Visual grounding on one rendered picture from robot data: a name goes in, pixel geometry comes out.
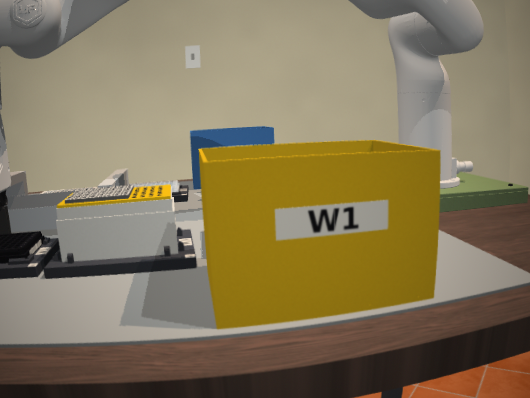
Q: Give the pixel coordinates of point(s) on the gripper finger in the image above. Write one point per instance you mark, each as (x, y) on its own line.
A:
(4, 215)

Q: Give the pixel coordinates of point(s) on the yellow open-top bin labelled w1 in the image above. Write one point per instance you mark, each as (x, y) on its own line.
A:
(302, 237)

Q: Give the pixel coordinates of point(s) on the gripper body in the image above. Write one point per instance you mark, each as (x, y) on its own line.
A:
(5, 177)

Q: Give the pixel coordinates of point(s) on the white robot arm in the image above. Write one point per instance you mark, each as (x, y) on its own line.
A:
(34, 28)

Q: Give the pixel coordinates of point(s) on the blue open-top bin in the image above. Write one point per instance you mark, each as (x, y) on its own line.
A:
(225, 137)

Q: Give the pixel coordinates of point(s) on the light grey bench mat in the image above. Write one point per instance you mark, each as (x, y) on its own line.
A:
(176, 305)

